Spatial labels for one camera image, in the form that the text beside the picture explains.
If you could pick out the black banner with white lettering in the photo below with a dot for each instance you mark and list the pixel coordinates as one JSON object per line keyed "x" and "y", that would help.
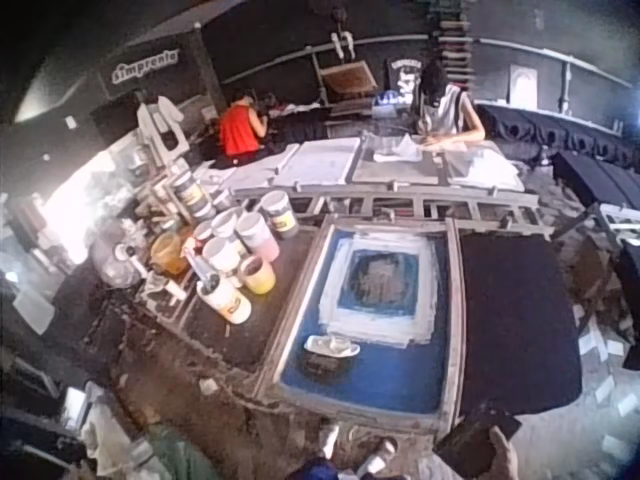
{"x": 142, "y": 67}

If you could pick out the white wooden stand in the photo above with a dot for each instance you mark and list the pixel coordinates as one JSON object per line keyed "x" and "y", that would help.
{"x": 160, "y": 127}

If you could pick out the white pipe bracket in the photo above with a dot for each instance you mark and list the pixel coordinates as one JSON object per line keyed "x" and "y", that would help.
{"x": 342, "y": 44}

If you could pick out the green cloth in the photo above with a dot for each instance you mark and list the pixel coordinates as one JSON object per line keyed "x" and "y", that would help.
{"x": 182, "y": 455}

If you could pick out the black poster with face print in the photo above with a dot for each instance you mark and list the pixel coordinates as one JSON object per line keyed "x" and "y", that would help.
{"x": 404, "y": 77}

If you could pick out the person's right hand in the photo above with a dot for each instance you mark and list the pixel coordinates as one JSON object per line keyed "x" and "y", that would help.
{"x": 504, "y": 457}

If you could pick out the amber plastic jar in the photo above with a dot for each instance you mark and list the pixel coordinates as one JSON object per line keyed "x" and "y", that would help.
{"x": 170, "y": 252}

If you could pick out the scattered white paper scraps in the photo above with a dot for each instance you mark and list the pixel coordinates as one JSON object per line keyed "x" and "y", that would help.
{"x": 602, "y": 350}

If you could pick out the white paper sheet on wall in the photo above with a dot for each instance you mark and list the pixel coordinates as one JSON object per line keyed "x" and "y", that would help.
{"x": 523, "y": 85}

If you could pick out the rack of stacked screens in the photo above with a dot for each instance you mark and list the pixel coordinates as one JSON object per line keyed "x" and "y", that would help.
{"x": 454, "y": 45}

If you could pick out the tilted wooden screen frame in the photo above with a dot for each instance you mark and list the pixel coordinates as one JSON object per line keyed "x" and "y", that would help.
{"x": 347, "y": 77}

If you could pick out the stack of dark ink jars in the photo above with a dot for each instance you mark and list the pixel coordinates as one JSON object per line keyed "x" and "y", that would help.
{"x": 192, "y": 192}

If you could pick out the long table with white pallets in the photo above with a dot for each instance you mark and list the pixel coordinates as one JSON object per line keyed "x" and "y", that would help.
{"x": 380, "y": 170}

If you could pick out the cluster of white ink buckets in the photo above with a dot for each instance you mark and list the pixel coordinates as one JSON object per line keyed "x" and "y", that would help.
{"x": 235, "y": 265}

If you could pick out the person's right fingers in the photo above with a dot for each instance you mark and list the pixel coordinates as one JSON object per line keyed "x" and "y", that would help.
{"x": 496, "y": 436}

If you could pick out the row of black pallets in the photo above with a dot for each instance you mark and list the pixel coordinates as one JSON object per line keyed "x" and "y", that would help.
{"x": 565, "y": 135}

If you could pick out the black card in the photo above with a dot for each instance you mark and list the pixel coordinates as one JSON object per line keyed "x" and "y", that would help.
{"x": 472, "y": 440}

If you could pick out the round clear fan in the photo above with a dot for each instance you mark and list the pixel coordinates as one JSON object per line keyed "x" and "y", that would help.
{"x": 117, "y": 257}

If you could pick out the black garment on pallet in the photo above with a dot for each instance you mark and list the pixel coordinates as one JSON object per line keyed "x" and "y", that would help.
{"x": 515, "y": 320}

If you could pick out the white crumpled cloth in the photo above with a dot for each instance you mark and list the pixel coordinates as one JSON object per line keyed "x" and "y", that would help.
{"x": 112, "y": 435}

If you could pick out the white bottle with dark cap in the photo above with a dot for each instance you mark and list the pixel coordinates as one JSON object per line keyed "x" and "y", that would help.
{"x": 377, "y": 455}

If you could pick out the blue mesh printing screen frame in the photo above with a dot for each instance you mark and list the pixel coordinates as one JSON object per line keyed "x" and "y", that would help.
{"x": 380, "y": 360}

